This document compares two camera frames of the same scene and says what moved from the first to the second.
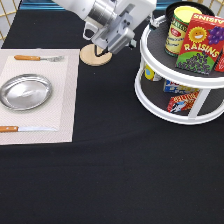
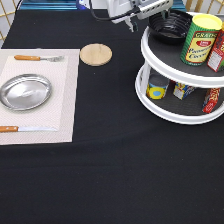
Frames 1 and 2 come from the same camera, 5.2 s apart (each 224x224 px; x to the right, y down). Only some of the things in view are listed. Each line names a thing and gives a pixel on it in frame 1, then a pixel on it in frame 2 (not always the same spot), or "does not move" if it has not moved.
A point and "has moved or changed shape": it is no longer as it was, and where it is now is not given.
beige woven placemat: [58, 112] does not move
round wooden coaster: [89, 57] does not move
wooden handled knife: [24, 129] does not move
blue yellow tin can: [150, 74] → [157, 86]
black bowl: [205, 10] → [173, 29]
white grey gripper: [115, 21] → [124, 10]
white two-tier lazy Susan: [173, 94] has moved or changed shape
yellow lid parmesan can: [182, 17] → [199, 39]
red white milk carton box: [181, 102] → [211, 99]
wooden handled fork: [38, 58] does not move
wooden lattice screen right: [215, 6] does not move
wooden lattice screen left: [8, 9] does not move
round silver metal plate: [25, 92] does not move
